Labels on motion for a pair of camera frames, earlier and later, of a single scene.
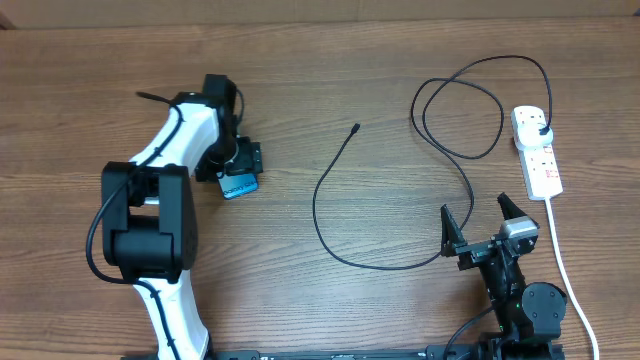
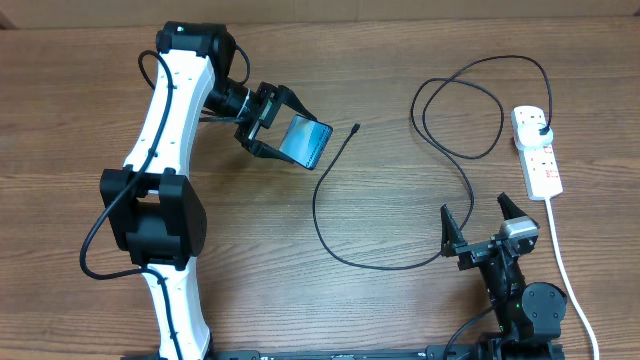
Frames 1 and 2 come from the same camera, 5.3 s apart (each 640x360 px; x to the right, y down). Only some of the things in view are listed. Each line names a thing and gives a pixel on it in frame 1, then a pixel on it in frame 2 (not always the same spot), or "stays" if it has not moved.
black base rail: (446, 352) stays
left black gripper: (248, 159) -> (271, 97)
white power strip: (538, 163) stays
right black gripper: (472, 251) stays
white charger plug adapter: (529, 134) stays
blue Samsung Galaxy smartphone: (237, 184) -> (306, 141)
